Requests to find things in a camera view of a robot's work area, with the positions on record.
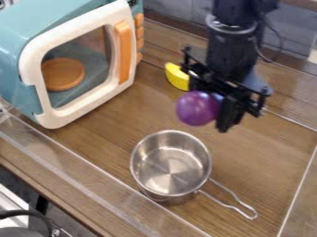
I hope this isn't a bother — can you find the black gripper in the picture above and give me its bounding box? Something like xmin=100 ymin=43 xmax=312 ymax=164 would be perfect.
xmin=181 ymin=15 xmax=274 ymax=133

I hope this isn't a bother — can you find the purple toy eggplant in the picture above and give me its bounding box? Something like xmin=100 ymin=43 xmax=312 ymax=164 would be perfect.
xmin=176 ymin=91 xmax=224 ymax=126

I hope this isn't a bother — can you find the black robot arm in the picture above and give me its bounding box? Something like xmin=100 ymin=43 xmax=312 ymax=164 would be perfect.
xmin=176 ymin=0 xmax=279 ymax=133

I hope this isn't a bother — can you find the yellow toy banana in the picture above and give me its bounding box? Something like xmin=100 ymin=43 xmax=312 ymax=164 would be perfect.
xmin=165 ymin=62 xmax=191 ymax=92

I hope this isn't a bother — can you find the orange microwave turntable plate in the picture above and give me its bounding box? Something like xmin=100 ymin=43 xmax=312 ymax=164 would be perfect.
xmin=42 ymin=57 xmax=86 ymax=92

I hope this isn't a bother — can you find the clear acrylic table barrier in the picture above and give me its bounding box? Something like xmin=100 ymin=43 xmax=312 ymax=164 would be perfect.
xmin=0 ymin=104 xmax=211 ymax=237

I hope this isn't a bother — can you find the teal toy microwave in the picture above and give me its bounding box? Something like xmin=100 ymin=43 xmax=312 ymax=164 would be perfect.
xmin=0 ymin=0 xmax=144 ymax=129

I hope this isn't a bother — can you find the silver pot with wire handle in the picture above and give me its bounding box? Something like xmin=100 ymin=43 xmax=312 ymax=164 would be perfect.
xmin=130 ymin=130 xmax=259 ymax=219

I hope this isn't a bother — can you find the black cable bottom left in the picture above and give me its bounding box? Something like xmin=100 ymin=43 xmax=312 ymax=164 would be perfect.
xmin=0 ymin=209 xmax=56 ymax=237

